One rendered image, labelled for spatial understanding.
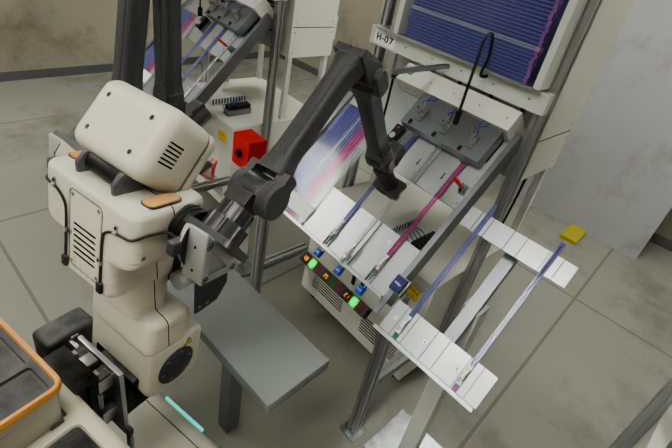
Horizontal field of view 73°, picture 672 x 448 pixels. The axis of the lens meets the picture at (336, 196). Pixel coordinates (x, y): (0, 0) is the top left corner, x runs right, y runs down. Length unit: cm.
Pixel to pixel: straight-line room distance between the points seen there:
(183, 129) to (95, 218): 23
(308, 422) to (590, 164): 281
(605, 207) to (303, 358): 295
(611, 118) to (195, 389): 323
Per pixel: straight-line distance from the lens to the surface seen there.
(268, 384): 139
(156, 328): 112
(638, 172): 388
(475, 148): 158
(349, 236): 163
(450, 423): 222
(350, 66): 99
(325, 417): 207
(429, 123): 167
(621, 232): 396
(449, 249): 201
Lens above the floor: 174
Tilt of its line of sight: 32 degrees down
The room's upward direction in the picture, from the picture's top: 12 degrees clockwise
